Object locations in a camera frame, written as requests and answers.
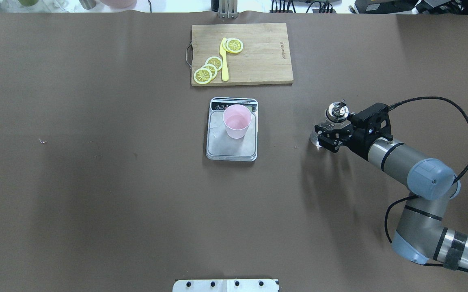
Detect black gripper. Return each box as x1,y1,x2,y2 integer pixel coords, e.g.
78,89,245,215
314,122,380,161

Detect glass sauce bottle metal cap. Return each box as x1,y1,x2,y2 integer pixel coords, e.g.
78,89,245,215
309,100,350,150

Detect pink plastic cup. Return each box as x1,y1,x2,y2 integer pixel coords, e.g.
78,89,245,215
223,105,252,139

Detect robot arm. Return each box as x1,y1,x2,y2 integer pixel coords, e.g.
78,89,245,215
311,119,468,273

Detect digital kitchen scale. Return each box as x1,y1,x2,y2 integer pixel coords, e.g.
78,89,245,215
205,97,259,162

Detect bamboo cutting board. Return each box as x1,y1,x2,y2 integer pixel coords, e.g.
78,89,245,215
191,23,294,86

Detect lemon slice middle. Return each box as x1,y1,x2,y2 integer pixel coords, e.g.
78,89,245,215
201,64,218,81

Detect lemon slice front under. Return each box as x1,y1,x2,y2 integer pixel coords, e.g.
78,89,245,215
221,38,230,52

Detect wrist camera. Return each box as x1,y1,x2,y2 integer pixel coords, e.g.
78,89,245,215
349,102,393,142

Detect aluminium frame post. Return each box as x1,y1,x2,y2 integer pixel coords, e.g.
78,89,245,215
218,0,239,19

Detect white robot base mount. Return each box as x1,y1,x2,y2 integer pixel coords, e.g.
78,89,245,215
172,278,280,292

